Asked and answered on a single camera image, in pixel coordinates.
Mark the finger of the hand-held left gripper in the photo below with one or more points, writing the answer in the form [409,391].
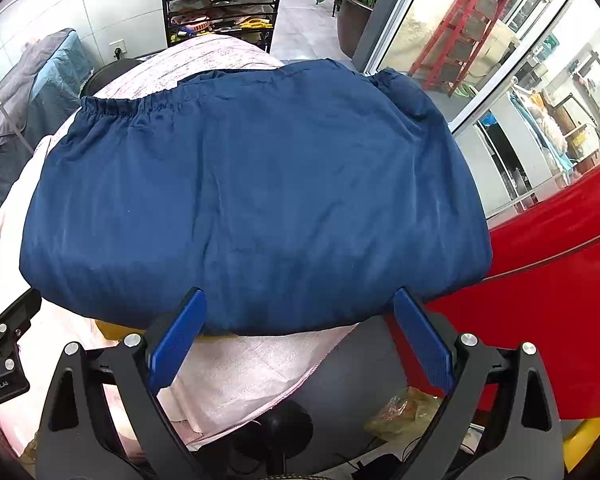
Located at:
[20,310]

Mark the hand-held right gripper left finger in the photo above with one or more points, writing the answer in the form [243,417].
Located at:
[177,342]

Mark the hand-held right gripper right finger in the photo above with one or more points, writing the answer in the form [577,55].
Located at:
[422,342]

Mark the yellow item under jacket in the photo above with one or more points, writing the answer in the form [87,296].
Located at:
[117,331]

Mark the clear plastic food bag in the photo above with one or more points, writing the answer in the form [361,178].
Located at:
[405,412]

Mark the pink table cloth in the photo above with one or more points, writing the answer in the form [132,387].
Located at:
[260,370]

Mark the red glossy panel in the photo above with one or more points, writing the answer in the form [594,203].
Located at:
[540,300]

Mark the black round stand base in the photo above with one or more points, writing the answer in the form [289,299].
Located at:
[275,427]

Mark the grey blue jacket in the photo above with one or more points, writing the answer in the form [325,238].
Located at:
[25,110]

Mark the yellow curved object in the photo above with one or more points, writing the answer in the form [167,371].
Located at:
[582,445]

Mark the black chair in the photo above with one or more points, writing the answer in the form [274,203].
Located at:
[107,75]

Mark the glass sliding door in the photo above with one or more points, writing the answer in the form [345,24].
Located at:
[530,85]

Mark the red ladder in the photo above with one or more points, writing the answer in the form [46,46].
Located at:
[460,25]

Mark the brown plant pot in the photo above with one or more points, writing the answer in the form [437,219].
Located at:
[352,25]

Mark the black shelf cart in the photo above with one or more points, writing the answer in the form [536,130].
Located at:
[220,5]

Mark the white wall socket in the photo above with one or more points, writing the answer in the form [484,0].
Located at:
[118,49]

